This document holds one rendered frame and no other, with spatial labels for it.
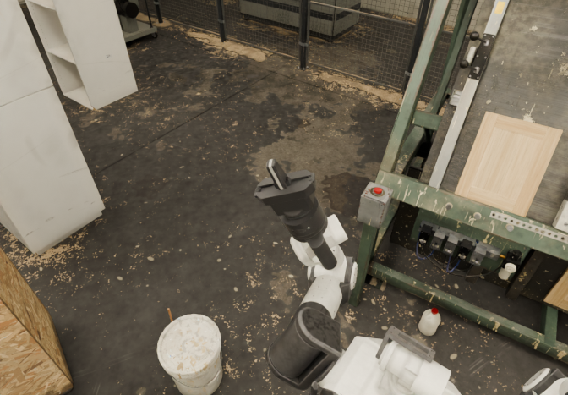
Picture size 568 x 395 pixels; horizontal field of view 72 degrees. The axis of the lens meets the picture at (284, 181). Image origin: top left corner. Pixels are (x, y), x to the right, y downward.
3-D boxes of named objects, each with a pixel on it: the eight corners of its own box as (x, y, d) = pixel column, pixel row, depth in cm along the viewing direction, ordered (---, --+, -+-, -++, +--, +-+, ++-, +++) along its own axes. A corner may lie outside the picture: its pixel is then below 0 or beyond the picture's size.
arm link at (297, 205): (258, 172, 82) (281, 205, 90) (251, 207, 75) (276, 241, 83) (314, 158, 77) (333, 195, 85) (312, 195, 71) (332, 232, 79)
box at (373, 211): (356, 221, 194) (360, 194, 182) (364, 206, 201) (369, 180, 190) (379, 230, 189) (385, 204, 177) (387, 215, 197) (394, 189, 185)
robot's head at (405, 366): (428, 417, 69) (440, 397, 64) (376, 381, 74) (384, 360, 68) (440, 386, 73) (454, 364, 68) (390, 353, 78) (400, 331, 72)
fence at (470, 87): (428, 184, 195) (428, 185, 191) (502, -16, 173) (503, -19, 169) (439, 188, 193) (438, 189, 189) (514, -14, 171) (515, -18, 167)
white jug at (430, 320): (416, 331, 229) (423, 313, 216) (420, 318, 235) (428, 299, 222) (433, 339, 225) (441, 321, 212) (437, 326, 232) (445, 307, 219)
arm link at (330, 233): (323, 192, 87) (338, 221, 95) (281, 215, 88) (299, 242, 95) (342, 227, 79) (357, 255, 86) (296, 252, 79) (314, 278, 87)
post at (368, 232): (347, 303, 243) (363, 220, 194) (352, 295, 247) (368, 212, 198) (357, 307, 241) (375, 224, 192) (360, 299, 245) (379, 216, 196)
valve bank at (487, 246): (401, 256, 199) (412, 224, 184) (409, 238, 209) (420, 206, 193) (506, 300, 180) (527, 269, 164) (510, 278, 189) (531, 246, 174)
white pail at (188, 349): (157, 379, 208) (135, 335, 178) (198, 337, 227) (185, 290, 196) (199, 418, 194) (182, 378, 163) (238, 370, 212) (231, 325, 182)
